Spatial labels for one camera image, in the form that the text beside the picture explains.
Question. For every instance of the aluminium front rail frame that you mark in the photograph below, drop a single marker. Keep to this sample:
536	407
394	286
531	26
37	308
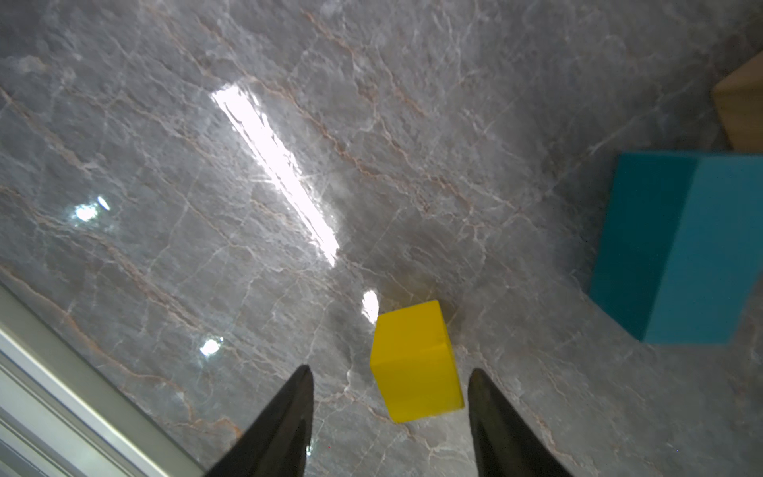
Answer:
61	417

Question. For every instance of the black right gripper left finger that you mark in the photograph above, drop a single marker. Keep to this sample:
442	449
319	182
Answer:
276	444

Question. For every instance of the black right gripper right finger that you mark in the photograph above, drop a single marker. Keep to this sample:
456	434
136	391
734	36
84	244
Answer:
504	444

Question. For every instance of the small yellow cube block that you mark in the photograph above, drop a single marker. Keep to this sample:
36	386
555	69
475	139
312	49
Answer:
413	363

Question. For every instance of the natural wood rectangular block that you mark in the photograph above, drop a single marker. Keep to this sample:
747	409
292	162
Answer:
738	103

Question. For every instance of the teal rectangular block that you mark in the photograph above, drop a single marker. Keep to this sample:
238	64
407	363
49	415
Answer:
681	246

